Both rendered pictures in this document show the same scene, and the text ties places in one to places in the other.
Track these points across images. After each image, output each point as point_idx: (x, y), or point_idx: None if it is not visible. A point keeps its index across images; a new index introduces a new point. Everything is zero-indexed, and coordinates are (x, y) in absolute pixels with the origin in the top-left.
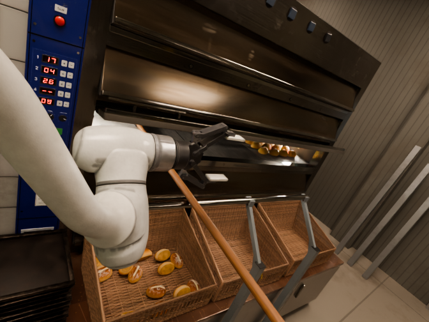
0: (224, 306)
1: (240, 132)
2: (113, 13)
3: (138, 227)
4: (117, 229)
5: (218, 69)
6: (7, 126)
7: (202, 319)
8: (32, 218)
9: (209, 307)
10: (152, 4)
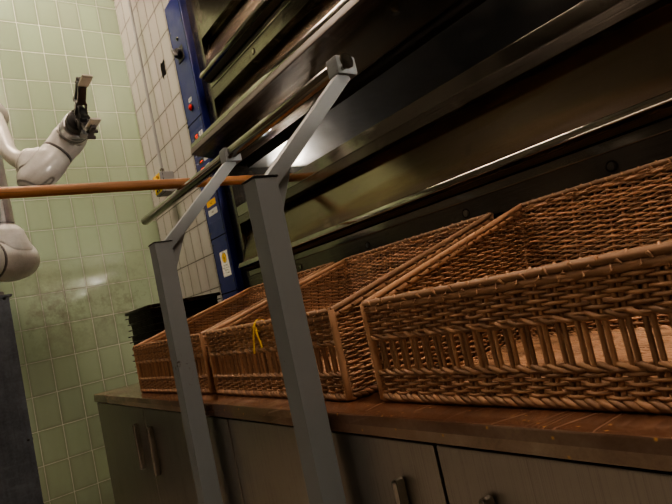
0: (208, 400)
1: (275, 65)
2: None
3: (21, 159)
4: (14, 159)
5: (271, 23)
6: None
7: (178, 401)
8: (227, 294)
9: (204, 396)
10: (220, 39)
